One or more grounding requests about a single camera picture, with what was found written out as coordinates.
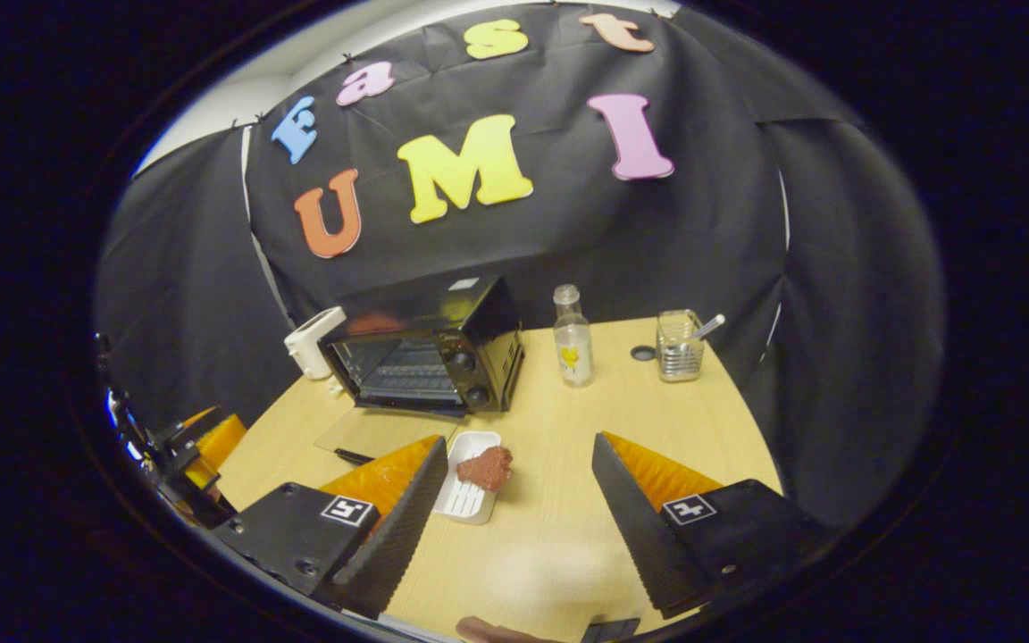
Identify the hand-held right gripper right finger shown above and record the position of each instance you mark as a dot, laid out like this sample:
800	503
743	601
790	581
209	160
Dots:
644	545

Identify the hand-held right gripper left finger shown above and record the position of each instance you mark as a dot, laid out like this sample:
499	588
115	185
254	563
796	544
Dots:
394	536

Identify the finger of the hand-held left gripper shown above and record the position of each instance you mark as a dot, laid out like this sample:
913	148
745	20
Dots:
215	442

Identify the brown piece of meat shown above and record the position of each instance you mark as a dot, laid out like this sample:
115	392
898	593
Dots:
486	469

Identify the black electric oven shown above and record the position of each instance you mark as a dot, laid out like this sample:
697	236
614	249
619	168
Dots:
479	357

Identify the white rectangular plate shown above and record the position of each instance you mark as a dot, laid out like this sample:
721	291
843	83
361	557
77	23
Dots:
461	500

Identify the white toaster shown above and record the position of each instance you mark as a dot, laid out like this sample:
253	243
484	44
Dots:
309	344

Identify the small dark round disc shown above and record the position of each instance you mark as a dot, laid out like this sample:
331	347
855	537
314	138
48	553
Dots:
643	353

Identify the clear glass bottle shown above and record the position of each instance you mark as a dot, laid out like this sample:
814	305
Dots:
573	348

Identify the metal spoon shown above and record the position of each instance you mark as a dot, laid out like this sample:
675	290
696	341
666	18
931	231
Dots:
709	326

